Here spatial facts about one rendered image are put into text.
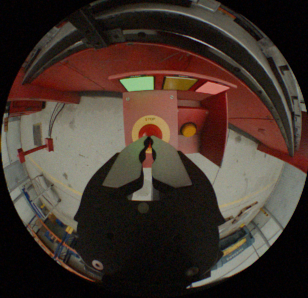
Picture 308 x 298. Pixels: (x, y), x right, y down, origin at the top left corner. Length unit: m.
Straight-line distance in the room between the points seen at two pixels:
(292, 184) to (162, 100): 7.62
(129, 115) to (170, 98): 0.08
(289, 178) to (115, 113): 8.06
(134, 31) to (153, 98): 0.17
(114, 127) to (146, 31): 0.94
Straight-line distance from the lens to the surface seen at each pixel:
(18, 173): 7.39
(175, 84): 0.15
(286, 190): 7.69
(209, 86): 0.17
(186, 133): 0.24
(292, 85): 0.55
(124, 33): 0.27
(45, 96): 1.11
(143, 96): 0.18
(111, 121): 1.06
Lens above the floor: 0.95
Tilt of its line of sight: 78 degrees down
